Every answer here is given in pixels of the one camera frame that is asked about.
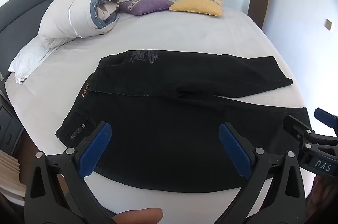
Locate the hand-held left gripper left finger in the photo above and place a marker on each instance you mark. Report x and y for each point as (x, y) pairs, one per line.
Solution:
(96, 150)

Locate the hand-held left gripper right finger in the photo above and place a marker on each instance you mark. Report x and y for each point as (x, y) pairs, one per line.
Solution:
(233, 152)

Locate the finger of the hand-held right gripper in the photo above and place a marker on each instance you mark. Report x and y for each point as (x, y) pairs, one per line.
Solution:
(294, 125)
(326, 116)

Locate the black denim pants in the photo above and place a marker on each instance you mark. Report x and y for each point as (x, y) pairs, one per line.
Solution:
(163, 134)

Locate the person's left hand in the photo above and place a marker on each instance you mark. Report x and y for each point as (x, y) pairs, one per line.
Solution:
(140, 215)

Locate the beige ribbed object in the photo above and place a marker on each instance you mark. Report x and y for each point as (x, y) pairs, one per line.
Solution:
(10, 173)

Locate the grey nightstand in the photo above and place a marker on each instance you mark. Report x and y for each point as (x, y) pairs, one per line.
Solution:
(9, 129)

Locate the white pillow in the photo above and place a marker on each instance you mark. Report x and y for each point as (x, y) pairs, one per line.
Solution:
(29, 57)

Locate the bed with white sheet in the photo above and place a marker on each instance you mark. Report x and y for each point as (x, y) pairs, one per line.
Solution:
(171, 31)

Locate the white folded duvet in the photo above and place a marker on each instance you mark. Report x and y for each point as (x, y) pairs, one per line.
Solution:
(66, 15)

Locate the yellow cushion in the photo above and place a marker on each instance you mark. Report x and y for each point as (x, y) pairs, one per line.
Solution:
(198, 6)

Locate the purple cushion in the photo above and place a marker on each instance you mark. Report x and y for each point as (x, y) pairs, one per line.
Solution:
(146, 5)

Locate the grey upholstered headboard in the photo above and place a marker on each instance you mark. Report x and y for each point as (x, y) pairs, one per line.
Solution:
(23, 2)

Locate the square wall switch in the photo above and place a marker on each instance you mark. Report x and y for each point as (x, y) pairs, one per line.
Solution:
(328, 24)

